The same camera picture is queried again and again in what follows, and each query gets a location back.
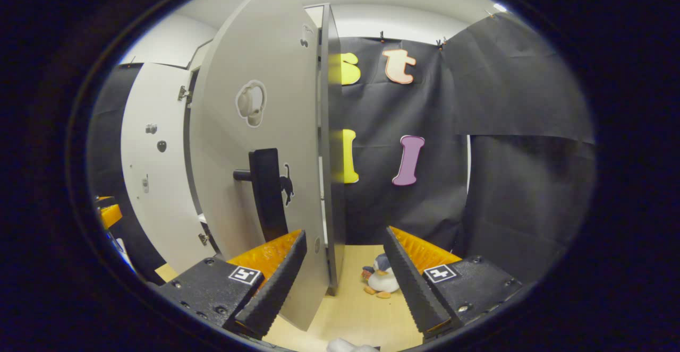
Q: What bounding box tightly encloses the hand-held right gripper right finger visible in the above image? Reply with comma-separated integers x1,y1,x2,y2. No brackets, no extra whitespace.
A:
383,226,525,340

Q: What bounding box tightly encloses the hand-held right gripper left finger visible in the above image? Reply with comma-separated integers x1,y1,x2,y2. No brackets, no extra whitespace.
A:
157,229,308,341

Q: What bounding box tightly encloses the white cabinet door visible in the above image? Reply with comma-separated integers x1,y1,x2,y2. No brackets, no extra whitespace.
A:
121,63,213,274
189,0,330,332

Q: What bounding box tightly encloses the white and grey cabinet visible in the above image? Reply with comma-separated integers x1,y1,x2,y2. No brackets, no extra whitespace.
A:
183,3,346,295

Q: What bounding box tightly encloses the penguin plush toy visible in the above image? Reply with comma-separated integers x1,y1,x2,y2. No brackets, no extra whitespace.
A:
361,254,400,299

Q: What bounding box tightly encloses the black door handle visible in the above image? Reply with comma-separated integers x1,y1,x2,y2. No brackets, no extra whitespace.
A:
233,148,288,242

